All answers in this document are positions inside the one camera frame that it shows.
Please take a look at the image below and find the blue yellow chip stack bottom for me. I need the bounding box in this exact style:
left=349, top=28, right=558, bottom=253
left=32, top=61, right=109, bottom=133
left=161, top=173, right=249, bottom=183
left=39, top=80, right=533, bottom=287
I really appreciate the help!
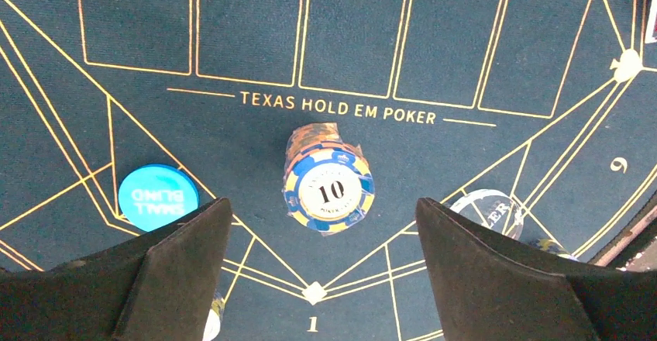
left=528, top=239, right=578, bottom=261

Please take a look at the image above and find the clear dealer button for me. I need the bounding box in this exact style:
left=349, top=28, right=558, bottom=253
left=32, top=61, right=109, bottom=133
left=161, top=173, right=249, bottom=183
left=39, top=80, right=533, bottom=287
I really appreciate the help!
left=449, top=189, right=524, bottom=240

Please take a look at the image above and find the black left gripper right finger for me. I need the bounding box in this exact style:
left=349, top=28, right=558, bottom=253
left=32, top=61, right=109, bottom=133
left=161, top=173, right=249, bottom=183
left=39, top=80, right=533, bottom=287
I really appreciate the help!
left=415, top=198, right=656, bottom=340

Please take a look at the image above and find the blue small blind button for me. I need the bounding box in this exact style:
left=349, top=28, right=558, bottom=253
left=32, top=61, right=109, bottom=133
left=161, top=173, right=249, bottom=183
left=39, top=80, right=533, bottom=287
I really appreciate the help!
left=118, top=164, right=200, bottom=232

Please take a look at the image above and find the pink card deck box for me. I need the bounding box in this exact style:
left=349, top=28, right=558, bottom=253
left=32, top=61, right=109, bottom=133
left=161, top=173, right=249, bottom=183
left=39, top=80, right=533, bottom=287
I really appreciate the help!
left=644, top=0, right=656, bottom=44

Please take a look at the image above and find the blue yellow chip stack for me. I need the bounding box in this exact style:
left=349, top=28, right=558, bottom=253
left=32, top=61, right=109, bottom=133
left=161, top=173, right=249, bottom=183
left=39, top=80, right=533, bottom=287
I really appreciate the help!
left=282, top=122, right=375, bottom=236
left=202, top=291, right=225, bottom=341
left=528, top=239, right=578, bottom=261

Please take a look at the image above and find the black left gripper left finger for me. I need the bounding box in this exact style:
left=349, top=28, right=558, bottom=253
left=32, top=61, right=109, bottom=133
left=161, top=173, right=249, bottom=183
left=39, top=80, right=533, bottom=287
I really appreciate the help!
left=1, top=198, right=232, bottom=340

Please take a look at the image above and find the round dark blue poker mat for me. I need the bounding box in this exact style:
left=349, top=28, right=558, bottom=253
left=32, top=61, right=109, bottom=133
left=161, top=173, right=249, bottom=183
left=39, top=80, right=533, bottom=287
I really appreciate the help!
left=1, top=0, right=656, bottom=340

